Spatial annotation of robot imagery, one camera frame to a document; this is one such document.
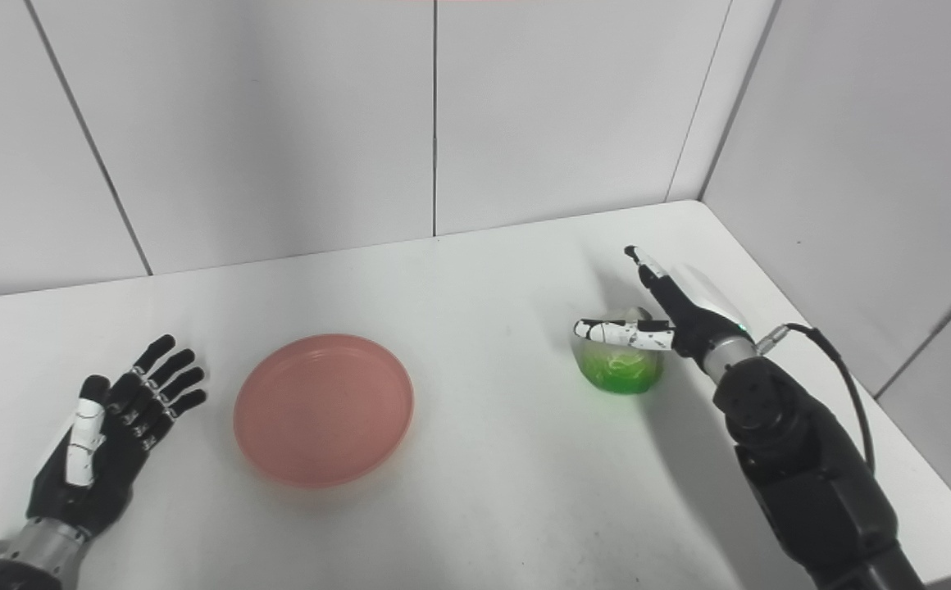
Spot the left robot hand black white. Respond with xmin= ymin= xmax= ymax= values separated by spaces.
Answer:
xmin=26 ymin=334 xmax=208 ymax=538

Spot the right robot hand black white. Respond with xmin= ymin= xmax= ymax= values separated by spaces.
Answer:
xmin=573 ymin=244 xmax=758 ymax=363

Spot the green white cabbage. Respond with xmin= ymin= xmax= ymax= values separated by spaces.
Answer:
xmin=571 ymin=306 xmax=665 ymax=396

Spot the pink round plate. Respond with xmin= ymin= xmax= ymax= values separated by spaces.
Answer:
xmin=233 ymin=333 xmax=416 ymax=490

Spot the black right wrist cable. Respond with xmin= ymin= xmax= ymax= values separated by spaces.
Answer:
xmin=758 ymin=323 xmax=876 ymax=476

